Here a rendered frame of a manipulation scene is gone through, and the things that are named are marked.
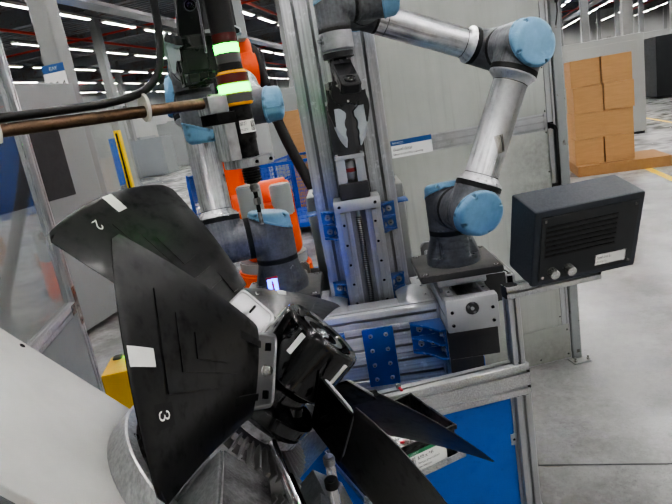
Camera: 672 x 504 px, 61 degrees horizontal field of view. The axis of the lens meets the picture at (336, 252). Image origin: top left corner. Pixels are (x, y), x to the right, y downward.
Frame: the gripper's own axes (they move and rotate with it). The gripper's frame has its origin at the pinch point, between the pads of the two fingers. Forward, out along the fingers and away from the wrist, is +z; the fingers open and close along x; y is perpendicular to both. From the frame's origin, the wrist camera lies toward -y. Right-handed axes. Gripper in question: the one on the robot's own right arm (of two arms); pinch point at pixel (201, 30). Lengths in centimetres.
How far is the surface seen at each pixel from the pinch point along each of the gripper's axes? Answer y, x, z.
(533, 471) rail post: 109, -59, -8
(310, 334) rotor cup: 42, -1, 32
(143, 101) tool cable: 10.9, 11.9, 23.1
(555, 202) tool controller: 43, -68, -3
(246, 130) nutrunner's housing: 16.3, -0.4, 18.6
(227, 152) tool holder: 18.7, 2.8, 19.2
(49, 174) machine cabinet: 27, 82, -413
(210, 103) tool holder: 12.2, 3.8, 20.4
